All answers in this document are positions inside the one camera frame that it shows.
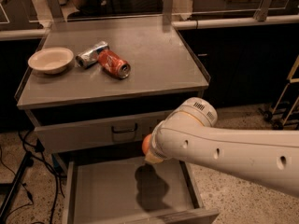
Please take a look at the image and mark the open middle drawer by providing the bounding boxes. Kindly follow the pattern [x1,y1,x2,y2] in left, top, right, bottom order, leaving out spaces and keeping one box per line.
[62,147,219,224]

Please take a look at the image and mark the white counter rail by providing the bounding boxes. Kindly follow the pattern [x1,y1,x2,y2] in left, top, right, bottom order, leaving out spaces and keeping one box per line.
[0,15,299,41]

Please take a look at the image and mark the grey metal drawer cabinet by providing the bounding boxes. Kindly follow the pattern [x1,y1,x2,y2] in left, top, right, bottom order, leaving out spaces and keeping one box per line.
[18,16,208,224]

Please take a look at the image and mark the black floor cables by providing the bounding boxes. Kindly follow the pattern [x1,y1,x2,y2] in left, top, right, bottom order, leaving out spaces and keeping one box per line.
[0,129,67,224]

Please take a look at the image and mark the black drawer handle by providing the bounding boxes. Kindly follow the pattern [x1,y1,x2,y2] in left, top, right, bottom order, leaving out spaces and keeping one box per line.
[111,123,138,133]

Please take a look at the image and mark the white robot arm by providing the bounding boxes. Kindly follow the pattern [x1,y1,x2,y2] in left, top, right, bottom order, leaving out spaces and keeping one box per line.
[142,97,299,197]

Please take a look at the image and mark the orange fruit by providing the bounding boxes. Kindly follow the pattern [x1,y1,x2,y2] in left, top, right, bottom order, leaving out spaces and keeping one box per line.
[142,134,151,155]

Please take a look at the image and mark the silver crushed can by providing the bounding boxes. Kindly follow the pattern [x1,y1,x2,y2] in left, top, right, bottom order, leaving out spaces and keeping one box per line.
[76,41,108,69]

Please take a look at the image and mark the white ceramic bowl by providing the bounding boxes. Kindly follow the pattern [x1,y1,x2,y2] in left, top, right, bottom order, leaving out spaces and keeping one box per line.
[28,48,74,75]

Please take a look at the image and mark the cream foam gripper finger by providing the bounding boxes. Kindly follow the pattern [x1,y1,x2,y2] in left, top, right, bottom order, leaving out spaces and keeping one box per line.
[145,150,164,164]

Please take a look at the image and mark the red soda can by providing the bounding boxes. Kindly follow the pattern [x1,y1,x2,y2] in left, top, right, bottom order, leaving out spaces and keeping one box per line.
[98,49,131,79]

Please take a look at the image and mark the black tripod leg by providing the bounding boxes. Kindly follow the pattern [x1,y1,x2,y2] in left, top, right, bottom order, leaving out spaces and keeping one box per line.
[0,151,32,224]

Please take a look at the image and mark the closed top drawer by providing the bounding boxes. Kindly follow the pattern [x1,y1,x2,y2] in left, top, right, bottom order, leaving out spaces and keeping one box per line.
[36,110,171,153]

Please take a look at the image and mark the wheeled cart frame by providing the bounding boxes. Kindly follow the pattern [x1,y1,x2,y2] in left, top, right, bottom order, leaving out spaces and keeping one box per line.
[259,55,299,130]

